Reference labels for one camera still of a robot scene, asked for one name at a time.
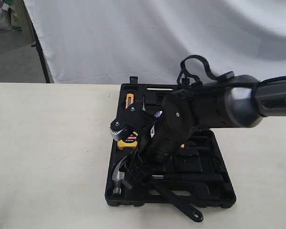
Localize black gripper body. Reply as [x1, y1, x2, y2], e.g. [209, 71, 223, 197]
[145, 119, 193, 163]

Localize black adjustable wrench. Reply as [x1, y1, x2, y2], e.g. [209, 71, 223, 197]
[126, 167, 204, 224]

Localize claw hammer black grip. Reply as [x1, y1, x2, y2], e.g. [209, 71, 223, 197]
[112, 159, 224, 194]

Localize electrical tape roll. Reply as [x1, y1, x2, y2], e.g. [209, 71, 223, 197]
[154, 111, 163, 118]

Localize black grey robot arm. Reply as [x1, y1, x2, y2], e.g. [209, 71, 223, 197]
[124, 75, 286, 188]

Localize black plastic tool case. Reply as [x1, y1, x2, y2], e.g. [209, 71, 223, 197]
[104, 76, 236, 208]

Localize yellow tape measure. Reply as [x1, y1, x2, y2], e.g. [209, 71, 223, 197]
[117, 132, 138, 150]

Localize orange utility knife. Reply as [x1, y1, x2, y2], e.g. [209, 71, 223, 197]
[125, 93, 134, 109]

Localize white backdrop cloth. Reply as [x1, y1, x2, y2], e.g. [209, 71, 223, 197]
[25, 0, 286, 84]

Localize black backdrop stand pole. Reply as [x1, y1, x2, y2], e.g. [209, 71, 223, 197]
[30, 19, 51, 83]

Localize white sack in background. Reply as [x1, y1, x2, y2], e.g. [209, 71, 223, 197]
[0, 0, 14, 30]

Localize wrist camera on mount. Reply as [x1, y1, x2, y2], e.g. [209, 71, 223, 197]
[109, 102, 156, 141]

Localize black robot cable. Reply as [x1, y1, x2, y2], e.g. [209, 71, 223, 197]
[176, 54, 286, 96]

